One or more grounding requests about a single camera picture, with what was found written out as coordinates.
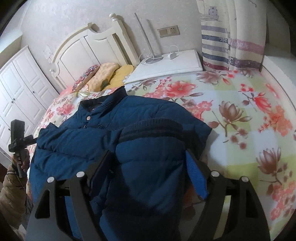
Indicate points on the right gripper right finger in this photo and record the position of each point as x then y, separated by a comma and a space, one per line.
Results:
246, 219

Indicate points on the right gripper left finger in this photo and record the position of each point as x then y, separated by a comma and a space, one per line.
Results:
63, 210

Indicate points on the navy blue puffer jacket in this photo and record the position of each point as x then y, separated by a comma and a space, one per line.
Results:
141, 197

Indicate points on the beige padded sleeve forearm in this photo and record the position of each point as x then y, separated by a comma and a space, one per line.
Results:
13, 197

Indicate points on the person's left hand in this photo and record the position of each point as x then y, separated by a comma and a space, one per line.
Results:
21, 163

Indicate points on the white wardrobe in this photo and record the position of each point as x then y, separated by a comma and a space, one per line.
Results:
26, 94

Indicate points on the floral bed quilt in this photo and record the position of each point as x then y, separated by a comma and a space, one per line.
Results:
253, 130

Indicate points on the patterned red blue pillow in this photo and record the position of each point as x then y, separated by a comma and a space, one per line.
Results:
85, 77

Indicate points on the orange floral pillow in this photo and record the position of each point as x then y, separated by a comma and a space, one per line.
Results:
102, 77

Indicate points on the white wooden headboard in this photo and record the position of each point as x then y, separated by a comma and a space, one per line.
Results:
86, 47

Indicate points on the yellow pillow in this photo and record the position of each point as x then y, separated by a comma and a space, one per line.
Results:
119, 76

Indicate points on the white bedside table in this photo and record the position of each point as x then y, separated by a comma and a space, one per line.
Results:
186, 62

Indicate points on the white desk lamp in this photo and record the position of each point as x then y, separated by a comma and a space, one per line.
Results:
152, 57

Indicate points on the striped cream curtain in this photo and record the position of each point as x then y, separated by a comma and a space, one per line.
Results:
233, 33

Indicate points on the white charger with cable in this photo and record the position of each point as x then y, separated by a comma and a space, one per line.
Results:
173, 52

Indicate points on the beige wall socket plate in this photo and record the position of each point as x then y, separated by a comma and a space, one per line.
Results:
168, 31

